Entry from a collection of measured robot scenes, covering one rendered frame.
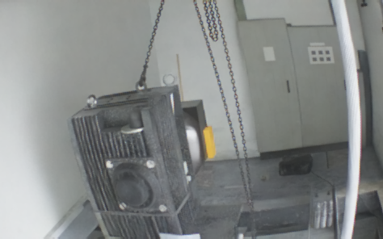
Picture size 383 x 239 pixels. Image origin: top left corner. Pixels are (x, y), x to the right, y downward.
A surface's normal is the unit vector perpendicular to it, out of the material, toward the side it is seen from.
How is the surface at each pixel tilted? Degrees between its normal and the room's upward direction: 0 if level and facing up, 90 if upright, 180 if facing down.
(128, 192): 90
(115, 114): 90
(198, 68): 90
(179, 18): 90
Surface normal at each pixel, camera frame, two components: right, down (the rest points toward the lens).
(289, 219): -0.23, 0.31
